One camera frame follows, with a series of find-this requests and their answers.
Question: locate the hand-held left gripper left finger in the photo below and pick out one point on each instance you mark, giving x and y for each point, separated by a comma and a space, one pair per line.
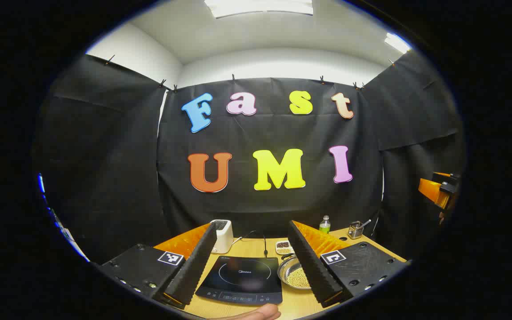
194, 266

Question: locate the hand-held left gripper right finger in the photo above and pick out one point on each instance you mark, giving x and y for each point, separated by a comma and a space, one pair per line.
311, 266

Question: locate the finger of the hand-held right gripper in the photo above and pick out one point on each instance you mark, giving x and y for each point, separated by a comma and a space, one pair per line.
431, 189

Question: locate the steel pot with beans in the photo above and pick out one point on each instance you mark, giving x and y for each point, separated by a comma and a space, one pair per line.
296, 278

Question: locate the black induction cooktop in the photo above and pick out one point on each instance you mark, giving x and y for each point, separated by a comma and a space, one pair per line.
242, 280

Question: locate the white divided bean dish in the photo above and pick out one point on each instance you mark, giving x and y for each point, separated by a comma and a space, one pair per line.
283, 247

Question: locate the white toaster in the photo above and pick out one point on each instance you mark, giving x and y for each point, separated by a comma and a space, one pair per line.
222, 235

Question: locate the green drink bottle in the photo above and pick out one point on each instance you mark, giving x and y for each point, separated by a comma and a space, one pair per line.
325, 226

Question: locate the black backdrop cloth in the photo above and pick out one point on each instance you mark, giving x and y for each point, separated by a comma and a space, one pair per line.
274, 133

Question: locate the small ceiling light panel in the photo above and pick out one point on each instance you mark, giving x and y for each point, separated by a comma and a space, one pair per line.
397, 42

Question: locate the large ceiling light panel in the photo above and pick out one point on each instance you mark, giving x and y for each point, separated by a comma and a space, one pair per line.
260, 6

